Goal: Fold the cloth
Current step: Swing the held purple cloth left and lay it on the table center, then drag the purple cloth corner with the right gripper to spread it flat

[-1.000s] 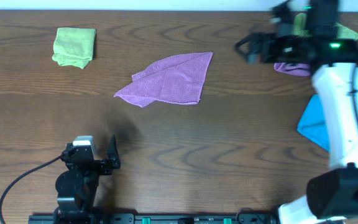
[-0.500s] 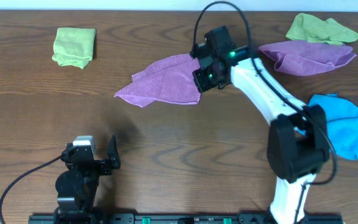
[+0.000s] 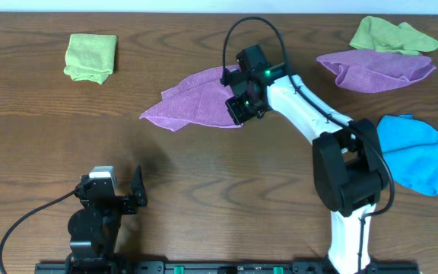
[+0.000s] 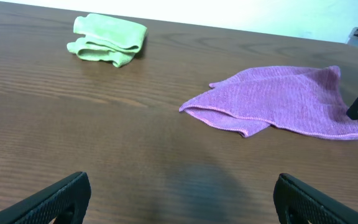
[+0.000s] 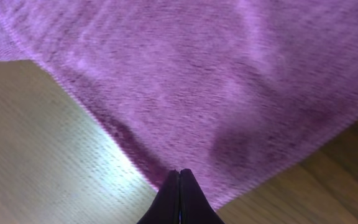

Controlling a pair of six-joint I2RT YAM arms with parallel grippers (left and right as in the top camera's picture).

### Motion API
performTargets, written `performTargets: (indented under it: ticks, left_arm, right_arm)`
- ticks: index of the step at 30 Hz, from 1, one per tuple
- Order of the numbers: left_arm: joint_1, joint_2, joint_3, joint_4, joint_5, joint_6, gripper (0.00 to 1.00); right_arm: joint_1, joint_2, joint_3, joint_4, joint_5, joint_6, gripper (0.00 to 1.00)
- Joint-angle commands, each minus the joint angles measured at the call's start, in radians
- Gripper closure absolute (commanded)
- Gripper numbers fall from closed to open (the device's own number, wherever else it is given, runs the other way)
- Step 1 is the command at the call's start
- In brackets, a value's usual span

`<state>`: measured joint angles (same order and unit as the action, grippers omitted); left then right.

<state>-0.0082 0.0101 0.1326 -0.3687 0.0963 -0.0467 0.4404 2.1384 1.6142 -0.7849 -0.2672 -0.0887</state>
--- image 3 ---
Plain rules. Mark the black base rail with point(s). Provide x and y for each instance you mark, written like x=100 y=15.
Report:
x=157 y=267

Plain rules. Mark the crumpled green cloth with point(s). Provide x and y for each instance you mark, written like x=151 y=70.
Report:
x=384 y=37

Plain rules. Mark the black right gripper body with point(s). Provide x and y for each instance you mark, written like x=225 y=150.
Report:
x=235 y=108

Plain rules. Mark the blue microfiber cloth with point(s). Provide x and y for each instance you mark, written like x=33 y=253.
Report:
x=410 y=148

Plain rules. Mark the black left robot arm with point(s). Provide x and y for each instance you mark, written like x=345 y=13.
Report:
x=94 y=229

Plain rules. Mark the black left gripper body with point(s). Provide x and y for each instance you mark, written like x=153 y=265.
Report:
x=126 y=203

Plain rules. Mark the purple microfiber cloth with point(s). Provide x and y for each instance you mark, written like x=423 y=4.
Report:
x=198 y=99

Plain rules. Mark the crumpled purple cloth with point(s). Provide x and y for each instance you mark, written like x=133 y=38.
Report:
x=367 y=71

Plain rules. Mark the folded green cloth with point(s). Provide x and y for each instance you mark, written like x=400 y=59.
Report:
x=90 y=57

